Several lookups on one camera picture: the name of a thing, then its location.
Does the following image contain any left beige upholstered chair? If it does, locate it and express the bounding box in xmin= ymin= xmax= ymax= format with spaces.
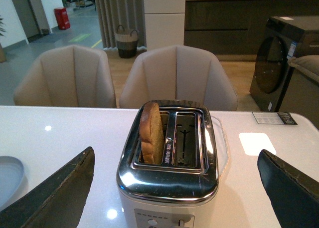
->
xmin=13 ymin=45 xmax=116 ymax=108

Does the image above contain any white toaster power cord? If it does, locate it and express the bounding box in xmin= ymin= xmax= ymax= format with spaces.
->
xmin=210 ymin=115 xmax=229 ymax=178

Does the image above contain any beige upholstered chair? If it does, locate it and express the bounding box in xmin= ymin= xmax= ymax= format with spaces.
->
xmin=119 ymin=45 xmax=238 ymax=111
xmin=13 ymin=45 xmax=116 ymax=108

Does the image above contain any white round plate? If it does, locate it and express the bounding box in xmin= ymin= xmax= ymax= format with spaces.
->
xmin=0 ymin=156 xmax=24 ymax=211

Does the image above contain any black and white leaflet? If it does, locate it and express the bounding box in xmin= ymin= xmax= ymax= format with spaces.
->
xmin=252 ymin=112 xmax=297 ymax=125

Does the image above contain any cream and chrome toaster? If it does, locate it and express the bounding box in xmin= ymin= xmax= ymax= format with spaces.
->
xmin=116 ymin=100 xmax=219 ymax=228

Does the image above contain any dark front-load washing machine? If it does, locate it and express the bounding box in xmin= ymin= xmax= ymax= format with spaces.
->
xmin=250 ymin=16 xmax=319 ymax=112

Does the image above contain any beige cushion at right edge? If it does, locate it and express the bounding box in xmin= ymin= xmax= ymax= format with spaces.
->
xmin=288 ymin=55 xmax=319 ymax=82

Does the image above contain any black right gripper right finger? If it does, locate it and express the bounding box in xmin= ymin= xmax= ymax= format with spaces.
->
xmin=257 ymin=150 xmax=319 ymax=228

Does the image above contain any slice of brown bread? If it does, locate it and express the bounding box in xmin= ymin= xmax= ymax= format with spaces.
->
xmin=139 ymin=102 xmax=164 ymax=165

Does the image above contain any white tall cabinet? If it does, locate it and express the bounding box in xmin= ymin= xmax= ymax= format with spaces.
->
xmin=144 ymin=0 xmax=185 ymax=50

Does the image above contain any dark kitchen counter cabinet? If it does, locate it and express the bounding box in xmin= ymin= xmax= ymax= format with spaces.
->
xmin=184 ymin=0 xmax=319 ymax=55

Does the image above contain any beige curtain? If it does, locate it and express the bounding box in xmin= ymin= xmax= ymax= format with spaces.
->
xmin=95 ymin=0 xmax=146 ymax=48

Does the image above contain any right beige upholstered chair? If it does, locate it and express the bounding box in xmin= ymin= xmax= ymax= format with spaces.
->
xmin=119 ymin=45 xmax=238 ymax=111

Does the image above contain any woven laundry basket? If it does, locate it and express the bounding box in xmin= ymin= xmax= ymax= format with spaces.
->
xmin=115 ymin=24 xmax=139 ymax=58

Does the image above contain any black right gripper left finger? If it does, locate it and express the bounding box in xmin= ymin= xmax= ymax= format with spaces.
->
xmin=0 ymin=147 xmax=95 ymax=228

